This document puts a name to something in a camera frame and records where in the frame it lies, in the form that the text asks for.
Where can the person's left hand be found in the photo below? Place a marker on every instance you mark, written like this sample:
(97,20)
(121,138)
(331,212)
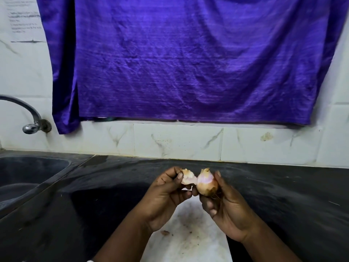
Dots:
(161,199)

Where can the person's right hand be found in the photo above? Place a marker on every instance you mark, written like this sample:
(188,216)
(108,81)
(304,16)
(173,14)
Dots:
(231,215)

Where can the small brown onion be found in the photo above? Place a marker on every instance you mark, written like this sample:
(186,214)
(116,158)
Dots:
(207,184)

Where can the person's left forearm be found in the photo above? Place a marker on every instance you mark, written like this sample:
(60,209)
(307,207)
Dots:
(128,242)

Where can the person's right forearm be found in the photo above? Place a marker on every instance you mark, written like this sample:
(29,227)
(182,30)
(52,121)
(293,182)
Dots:
(267,248)

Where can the black stone countertop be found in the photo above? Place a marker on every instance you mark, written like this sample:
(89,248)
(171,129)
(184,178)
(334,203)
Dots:
(286,193)

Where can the white marble cutting board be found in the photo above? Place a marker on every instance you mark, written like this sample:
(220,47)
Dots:
(191,237)

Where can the black kitchen sink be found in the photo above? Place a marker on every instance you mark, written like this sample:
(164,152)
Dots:
(27,171)

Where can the purple cloth curtain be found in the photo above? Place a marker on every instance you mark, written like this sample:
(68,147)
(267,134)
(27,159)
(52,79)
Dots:
(191,60)

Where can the white printed paper notice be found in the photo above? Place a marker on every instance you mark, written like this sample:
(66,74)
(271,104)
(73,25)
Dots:
(24,29)

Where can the chrome wall faucet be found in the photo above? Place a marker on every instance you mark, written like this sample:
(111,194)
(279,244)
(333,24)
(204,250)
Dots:
(32,128)

